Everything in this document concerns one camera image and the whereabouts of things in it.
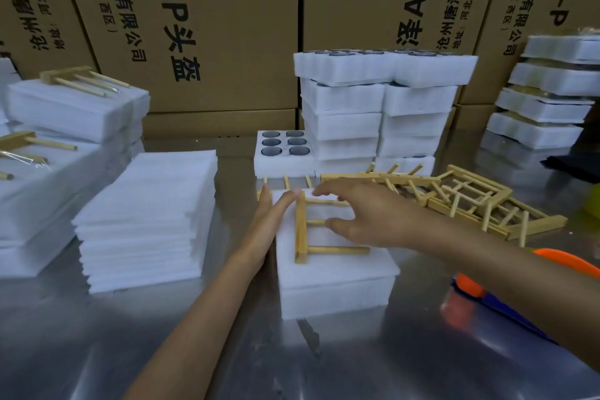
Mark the stack of thin foam sheets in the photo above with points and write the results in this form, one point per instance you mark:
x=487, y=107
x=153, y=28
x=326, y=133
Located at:
x=150, y=221
x=47, y=207
x=75, y=109

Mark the foam tray with black cups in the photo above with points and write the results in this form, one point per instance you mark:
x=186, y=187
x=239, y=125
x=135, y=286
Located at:
x=284, y=165

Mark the person's left hand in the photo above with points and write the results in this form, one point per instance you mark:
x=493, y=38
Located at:
x=262, y=235

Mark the stack of white foam trays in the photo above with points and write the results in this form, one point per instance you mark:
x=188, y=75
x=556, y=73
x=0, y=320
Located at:
x=351, y=104

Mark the person's left fingers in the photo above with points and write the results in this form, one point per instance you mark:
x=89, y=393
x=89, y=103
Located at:
x=279, y=207

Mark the person's left forearm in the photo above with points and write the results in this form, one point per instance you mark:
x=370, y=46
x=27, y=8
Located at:
x=206, y=320

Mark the person's right hand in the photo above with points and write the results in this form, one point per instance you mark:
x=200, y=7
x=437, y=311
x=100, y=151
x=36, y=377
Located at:
x=379, y=217

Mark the person's right thumb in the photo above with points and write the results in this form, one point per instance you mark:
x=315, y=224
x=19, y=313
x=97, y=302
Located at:
x=340, y=224

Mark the pile of wooden racks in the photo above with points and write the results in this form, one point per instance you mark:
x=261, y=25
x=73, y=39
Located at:
x=375, y=176

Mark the person's right forearm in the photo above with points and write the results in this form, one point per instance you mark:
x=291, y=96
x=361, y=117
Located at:
x=515, y=287

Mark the orange and blue plastic tool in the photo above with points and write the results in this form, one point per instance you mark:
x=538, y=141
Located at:
x=468, y=285

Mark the black cloth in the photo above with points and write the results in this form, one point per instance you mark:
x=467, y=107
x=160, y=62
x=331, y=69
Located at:
x=576, y=160

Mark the white foam block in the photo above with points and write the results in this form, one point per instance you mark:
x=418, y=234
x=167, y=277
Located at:
x=337, y=275

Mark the white foam tray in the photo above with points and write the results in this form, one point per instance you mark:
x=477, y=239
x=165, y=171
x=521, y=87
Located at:
x=529, y=132
x=553, y=78
x=539, y=106
x=562, y=48

